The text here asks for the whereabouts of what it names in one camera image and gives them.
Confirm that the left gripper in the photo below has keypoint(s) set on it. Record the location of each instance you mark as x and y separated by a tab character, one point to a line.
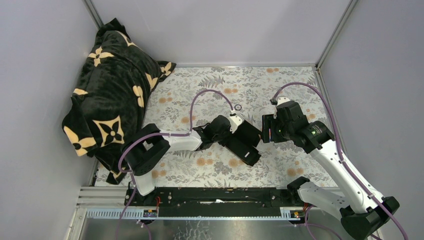
229	130

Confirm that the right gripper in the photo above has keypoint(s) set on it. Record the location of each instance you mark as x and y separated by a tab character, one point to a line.
268	121

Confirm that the black paper box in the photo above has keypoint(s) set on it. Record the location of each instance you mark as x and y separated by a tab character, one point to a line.
243	143

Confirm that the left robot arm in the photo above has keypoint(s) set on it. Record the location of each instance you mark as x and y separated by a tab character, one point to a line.
145	150

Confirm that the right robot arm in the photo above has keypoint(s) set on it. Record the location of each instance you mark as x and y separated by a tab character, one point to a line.
362	209

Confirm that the black floral blanket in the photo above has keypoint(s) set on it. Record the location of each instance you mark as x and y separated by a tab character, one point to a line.
110	98

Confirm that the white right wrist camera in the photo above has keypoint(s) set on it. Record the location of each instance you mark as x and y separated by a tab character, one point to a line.
283	102

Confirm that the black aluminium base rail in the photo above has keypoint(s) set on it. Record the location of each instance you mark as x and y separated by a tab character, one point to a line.
196	203

